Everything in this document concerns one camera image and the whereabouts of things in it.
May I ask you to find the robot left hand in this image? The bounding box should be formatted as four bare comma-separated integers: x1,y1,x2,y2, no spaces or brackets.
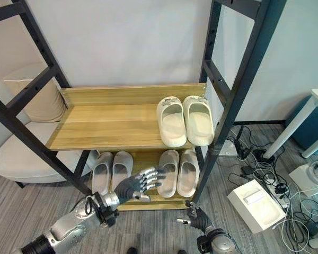
113,166,167,205

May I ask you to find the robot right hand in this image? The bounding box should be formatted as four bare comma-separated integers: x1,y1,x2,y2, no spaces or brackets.
176,200,216,235

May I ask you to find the plain pale grey slipper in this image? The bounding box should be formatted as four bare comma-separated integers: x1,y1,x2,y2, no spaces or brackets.
110,151,134,194
176,149,200,198
157,149,181,198
91,151,114,197

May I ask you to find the low wooden shelf board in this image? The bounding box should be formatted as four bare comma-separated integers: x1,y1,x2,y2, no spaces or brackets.
94,149,202,212

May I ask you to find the white box with lid recess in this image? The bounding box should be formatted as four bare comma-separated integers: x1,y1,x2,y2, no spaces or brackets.
227,179,287,234

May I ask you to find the wide wooden shelf board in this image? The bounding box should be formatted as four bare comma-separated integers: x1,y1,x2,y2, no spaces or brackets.
46,83,208,152

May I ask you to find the grey flat box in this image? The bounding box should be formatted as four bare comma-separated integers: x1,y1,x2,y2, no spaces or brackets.
218,140,238,157

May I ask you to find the cream slipper with charms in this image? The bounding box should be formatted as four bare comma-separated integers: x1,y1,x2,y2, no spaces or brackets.
156,96,189,148
182,95,216,147

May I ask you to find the black stand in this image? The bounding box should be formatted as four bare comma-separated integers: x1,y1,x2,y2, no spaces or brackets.
232,125,254,161

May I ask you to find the white power strip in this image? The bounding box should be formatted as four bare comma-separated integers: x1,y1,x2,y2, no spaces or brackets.
264,179,291,210

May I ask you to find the white open box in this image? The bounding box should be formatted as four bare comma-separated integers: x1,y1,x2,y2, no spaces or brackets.
288,161,318,197

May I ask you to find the beige armchair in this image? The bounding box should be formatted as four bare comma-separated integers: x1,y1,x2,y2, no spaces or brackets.
0,62,96,189

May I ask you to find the beige cushion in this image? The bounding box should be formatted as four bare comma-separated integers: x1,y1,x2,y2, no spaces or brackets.
3,77,68,123

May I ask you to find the white table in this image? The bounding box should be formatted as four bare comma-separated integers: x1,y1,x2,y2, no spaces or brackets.
262,88,318,159

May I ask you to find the blue cabinet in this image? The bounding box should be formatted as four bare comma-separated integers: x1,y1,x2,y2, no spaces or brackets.
284,96,318,152

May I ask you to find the black cable tangle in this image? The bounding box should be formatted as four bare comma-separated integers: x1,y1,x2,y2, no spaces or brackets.
227,125,318,254

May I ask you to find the white cable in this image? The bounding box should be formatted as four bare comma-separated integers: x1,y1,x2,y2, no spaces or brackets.
254,158,318,254

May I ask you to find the black metal rack frame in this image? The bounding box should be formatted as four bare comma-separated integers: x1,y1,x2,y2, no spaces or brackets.
0,0,287,205

